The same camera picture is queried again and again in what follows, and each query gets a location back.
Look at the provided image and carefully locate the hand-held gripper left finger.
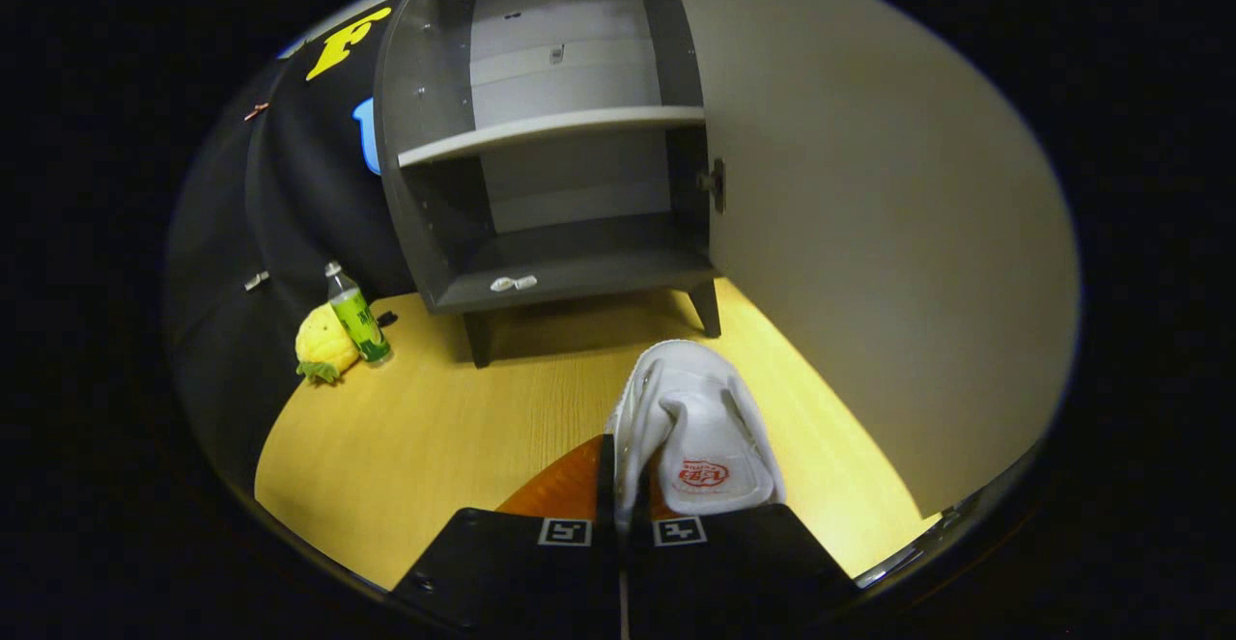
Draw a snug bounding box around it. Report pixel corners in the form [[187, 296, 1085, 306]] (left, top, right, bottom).
[[391, 434, 619, 640]]

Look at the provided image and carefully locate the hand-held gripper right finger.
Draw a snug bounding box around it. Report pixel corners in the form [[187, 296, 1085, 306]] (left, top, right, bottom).
[[623, 500, 860, 640]]

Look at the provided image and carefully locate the white shoe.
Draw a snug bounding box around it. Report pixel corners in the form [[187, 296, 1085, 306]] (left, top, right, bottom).
[[606, 339, 786, 530]]

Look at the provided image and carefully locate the grey shoe cabinet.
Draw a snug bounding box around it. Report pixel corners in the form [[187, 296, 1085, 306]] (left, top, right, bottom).
[[372, 0, 725, 369]]

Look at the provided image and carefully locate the beige shoe cabinet door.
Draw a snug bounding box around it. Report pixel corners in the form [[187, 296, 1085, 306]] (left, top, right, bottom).
[[657, 0, 1081, 520]]

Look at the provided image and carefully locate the green label bottle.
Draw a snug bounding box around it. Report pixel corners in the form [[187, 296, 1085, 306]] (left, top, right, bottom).
[[324, 261, 394, 366]]

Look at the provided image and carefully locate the yellow plush toy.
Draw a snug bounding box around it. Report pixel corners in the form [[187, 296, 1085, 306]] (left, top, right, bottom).
[[295, 302, 360, 383]]

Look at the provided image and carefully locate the black backdrop cloth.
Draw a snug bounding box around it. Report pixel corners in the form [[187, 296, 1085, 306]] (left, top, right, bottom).
[[164, 3, 426, 487]]

